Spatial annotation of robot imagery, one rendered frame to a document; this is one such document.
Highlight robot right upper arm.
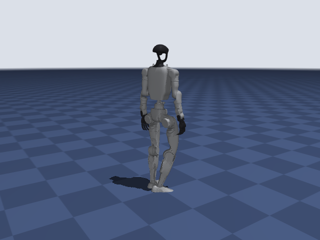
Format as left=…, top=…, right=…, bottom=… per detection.
left=167, top=68, right=179, bottom=99

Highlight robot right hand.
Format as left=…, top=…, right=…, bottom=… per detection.
left=177, top=115, right=186, bottom=135

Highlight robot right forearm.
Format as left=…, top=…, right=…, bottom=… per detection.
left=173, top=91, right=184, bottom=119

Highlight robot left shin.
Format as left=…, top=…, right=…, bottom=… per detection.
left=148, top=146, right=159, bottom=184

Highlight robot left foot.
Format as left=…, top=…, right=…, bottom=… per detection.
left=147, top=180, right=159, bottom=189

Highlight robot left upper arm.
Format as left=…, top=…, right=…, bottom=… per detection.
left=141, top=67, right=149, bottom=97

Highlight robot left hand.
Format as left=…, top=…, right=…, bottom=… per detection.
left=140, top=111, right=149, bottom=130

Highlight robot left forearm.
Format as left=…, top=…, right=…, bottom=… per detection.
left=139, top=91, right=148, bottom=115

